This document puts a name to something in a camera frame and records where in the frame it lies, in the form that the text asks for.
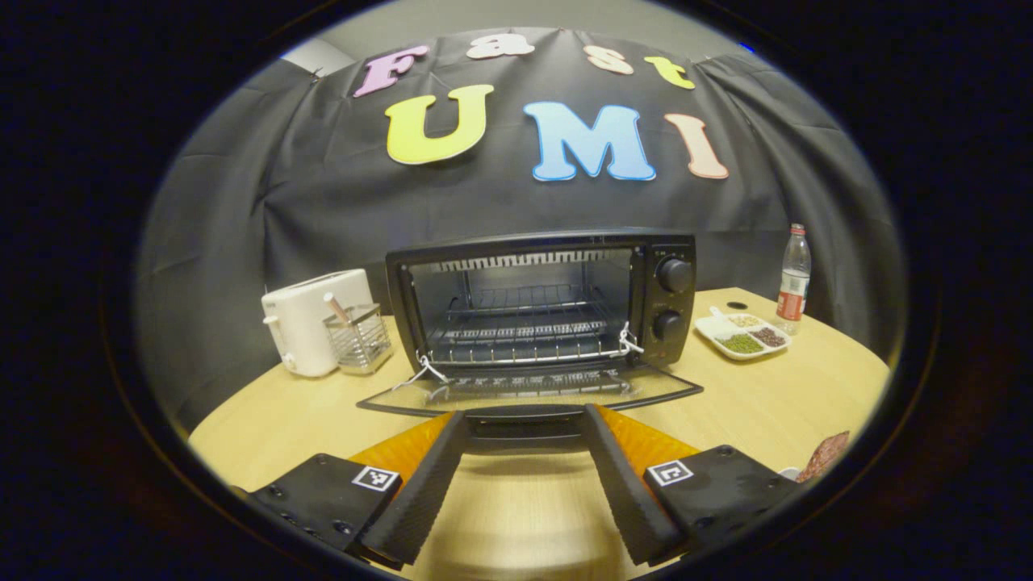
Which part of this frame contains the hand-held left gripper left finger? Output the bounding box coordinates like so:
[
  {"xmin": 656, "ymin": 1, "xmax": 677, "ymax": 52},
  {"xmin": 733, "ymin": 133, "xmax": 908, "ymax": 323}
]
[{"xmin": 234, "ymin": 410, "xmax": 471, "ymax": 566}]

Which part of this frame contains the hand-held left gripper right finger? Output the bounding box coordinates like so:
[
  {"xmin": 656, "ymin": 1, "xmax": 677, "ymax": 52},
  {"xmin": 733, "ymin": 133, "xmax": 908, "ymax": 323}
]
[{"xmin": 583, "ymin": 403, "xmax": 804, "ymax": 567}]

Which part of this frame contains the black electric oven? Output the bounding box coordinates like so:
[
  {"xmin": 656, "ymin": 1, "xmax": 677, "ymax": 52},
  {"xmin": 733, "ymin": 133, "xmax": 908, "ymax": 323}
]
[{"xmin": 358, "ymin": 230, "xmax": 705, "ymax": 453}]

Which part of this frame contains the reddish brown meat slice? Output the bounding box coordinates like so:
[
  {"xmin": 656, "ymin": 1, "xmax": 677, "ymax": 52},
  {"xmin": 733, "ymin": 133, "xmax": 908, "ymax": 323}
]
[{"xmin": 795, "ymin": 430, "xmax": 851, "ymax": 483}]

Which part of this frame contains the clear utensil holder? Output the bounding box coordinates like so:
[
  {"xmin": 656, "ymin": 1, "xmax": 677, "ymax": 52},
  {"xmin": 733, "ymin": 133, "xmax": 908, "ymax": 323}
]
[{"xmin": 323, "ymin": 303, "xmax": 394, "ymax": 376}]

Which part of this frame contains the white divided dish with beans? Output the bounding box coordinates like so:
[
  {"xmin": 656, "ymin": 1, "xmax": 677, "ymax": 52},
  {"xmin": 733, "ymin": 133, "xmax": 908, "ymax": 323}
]
[{"xmin": 694, "ymin": 307, "xmax": 793, "ymax": 361}]

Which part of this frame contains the white toaster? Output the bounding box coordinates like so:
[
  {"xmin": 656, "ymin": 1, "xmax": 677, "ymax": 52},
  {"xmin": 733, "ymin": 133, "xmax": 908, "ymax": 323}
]
[{"xmin": 261, "ymin": 269, "xmax": 376, "ymax": 378}]

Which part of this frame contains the plastic bottle with red label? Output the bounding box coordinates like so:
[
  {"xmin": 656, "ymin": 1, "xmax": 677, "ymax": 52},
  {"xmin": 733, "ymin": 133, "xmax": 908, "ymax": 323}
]
[{"xmin": 775, "ymin": 224, "xmax": 813, "ymax": 336}]

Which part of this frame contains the black backdrop cloth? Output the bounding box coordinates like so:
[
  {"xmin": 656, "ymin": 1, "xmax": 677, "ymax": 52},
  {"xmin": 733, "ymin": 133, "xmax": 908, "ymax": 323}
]
[{"xmin": 133, "ymin": 28, "xmax": 909, "ymax": 433}]

